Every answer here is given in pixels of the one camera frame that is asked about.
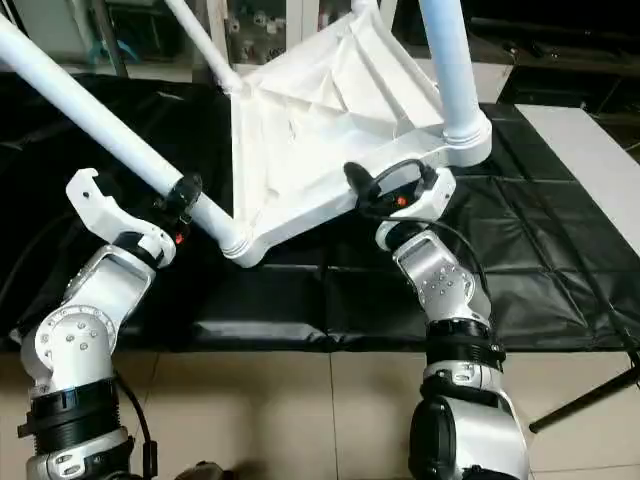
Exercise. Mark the white plastic table top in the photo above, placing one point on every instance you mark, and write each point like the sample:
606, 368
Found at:
310, 125

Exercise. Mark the white plastic table leg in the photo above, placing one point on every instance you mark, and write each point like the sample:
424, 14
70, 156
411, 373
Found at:
210, 50
450, 60
100, 115

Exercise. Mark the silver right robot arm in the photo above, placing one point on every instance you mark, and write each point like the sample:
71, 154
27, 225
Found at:
450, 300

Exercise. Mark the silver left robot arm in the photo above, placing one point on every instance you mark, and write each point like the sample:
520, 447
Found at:
85, 325

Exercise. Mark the black work mat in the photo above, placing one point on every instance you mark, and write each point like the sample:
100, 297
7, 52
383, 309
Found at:
525, 225

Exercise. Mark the grey pole stand blue brackets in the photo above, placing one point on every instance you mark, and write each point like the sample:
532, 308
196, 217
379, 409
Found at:
125, 50

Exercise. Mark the black storage unit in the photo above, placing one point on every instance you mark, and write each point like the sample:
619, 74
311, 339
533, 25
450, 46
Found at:
140, 35

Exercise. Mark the white glass door cabinet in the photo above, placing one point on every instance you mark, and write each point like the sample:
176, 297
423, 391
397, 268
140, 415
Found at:
220, 30

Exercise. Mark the white flat board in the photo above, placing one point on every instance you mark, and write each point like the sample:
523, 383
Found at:
585, 160

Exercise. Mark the black low desk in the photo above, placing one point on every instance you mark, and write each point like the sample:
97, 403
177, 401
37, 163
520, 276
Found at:
575, 75

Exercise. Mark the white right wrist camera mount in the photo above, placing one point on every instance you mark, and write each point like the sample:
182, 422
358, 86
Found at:
440, 192

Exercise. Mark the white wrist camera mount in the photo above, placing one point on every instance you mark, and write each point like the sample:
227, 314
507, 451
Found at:
100, 210
440, 192

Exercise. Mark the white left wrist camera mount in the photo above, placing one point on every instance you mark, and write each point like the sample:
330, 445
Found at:
100, 210

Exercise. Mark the black metal table frame leg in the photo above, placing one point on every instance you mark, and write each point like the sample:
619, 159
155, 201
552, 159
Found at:
590, 400

